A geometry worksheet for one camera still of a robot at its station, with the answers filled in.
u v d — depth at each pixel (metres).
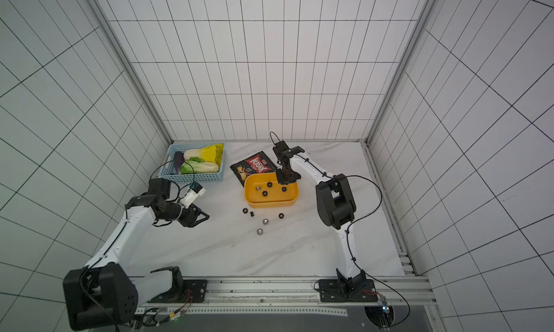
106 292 0.39
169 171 1.04
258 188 0.99
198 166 1.00
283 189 1.00
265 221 0.89
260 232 0.86
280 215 0.91
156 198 0.59
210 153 1.04
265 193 0.98
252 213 0.92
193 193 0.73
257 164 1.10
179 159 1.07
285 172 0.84
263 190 0.99
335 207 0.55
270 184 1.00
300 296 0.73
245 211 0.92
